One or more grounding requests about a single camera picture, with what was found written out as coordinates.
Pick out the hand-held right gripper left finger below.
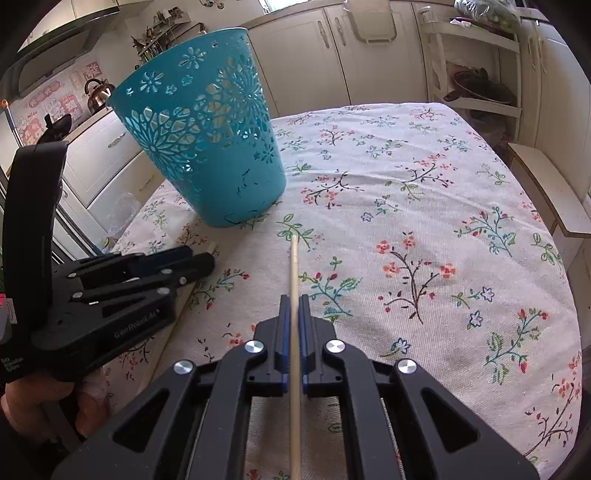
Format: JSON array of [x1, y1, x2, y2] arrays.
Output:
[[51, 295, 293, 480]]

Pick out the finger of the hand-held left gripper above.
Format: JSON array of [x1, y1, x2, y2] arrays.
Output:
[[66, 246, 195, 283], [71, 253, 217, 309]]

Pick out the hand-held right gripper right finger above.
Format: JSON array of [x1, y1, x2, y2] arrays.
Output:
[[298, 295, 540, 480]]

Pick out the teal perforated plastic basket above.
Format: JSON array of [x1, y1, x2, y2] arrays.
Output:
[[107, 28, 287, 228]]

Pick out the person's left hand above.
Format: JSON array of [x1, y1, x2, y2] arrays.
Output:
[[0, 368, 118, 440]]

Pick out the clear plastic bag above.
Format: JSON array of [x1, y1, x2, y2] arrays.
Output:
[[107, 193, 140, 234]]

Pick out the stainless steel appliance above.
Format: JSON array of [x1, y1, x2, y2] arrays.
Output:
[[50, 182, 101, 261]]

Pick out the white base cabinets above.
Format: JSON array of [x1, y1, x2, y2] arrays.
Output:
[[54, 108, 166, 219]]

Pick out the person's black jacket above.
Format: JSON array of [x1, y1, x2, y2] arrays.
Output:
[[0, 413, 70, 480]]

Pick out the black wok with lid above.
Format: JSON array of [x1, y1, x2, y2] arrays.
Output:
[[44, 113, 73, 140]]

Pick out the metal kettle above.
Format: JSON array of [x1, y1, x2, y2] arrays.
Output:
[[84, 78, 117, 115]]

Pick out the floral tablecloth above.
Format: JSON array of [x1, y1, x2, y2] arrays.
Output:
[[99, 102, 583, 480]]

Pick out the range hood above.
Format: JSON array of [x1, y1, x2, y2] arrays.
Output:
[[11, 7, 118, 93]]

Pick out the wooden bench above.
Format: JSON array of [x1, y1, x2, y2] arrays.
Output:
[[507, 142, 591, 238]]

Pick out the dark frying pan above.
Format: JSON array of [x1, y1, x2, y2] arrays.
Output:
[[444, 69, 518, 106]]

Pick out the white hanging tray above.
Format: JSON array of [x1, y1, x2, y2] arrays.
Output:
[[344, 0, 399, 45]]

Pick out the white shelf rack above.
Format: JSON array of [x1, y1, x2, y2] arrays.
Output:
[[418, 9, 525, 123]]

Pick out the white tall cabinet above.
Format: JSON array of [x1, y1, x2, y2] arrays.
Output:
[[517, 17, 591, 155]]

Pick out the mop handle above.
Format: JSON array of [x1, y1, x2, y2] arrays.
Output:
[[0, 98, 24, 141]]

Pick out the white wall cabinets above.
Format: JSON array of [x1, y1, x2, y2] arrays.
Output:
[[249, 0, 437, 120]]

